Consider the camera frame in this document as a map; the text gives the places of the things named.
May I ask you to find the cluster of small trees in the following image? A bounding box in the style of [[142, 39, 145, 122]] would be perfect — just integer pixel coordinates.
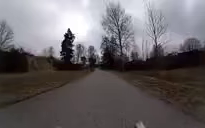
[[73, 43, 98, 69]]

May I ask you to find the tall bare tree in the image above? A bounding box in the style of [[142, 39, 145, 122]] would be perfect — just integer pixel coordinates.
[[100, 1, 136, 68]]

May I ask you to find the grey asphalt path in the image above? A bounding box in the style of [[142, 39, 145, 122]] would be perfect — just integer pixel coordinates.
[[0, 69, 205, 128]]

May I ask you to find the dark conifer tree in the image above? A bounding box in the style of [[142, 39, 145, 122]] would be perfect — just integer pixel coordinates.
[[59, 28, 76, 64]]

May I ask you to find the thin bare tree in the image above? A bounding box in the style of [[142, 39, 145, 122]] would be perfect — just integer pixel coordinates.
[[143, 1, 170, 58]]

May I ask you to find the robot's own part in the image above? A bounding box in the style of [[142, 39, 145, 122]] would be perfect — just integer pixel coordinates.
[[134, 120, 147, 128]]

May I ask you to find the dry grass verge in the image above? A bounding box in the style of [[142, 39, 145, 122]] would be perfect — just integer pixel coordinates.
[[0, 68, 93, 111], [114, 66, 205, 126]]

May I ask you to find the long dark hedge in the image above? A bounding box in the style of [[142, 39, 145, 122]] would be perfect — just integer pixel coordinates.
[[99, 49, 205, 72]]

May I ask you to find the row of distant trees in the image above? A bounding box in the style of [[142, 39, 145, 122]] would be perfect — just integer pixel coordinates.
[[179, 35, 205, 53]]

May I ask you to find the broad bare tree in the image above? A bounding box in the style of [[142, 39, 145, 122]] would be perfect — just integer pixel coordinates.
[[0, 19, 15, 51]]

